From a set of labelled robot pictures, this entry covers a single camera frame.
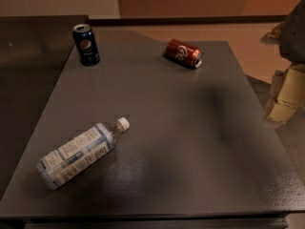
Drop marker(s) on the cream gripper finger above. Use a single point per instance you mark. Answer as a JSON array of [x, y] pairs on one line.
[[272, 36], [287, 93]]

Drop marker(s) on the red coke can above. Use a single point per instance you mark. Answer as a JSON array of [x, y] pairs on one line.
[[184, 53]]

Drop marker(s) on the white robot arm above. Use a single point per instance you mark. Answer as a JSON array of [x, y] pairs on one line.
[[292, 41]]

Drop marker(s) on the blue pepsi can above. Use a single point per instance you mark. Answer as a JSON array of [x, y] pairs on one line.
[[86, 45]]

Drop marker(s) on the dark grey side cabinet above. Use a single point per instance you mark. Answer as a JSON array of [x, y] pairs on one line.
[[33, 53]]

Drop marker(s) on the clear plastic water bottle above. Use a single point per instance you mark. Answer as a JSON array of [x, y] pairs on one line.
[[71, 159]]

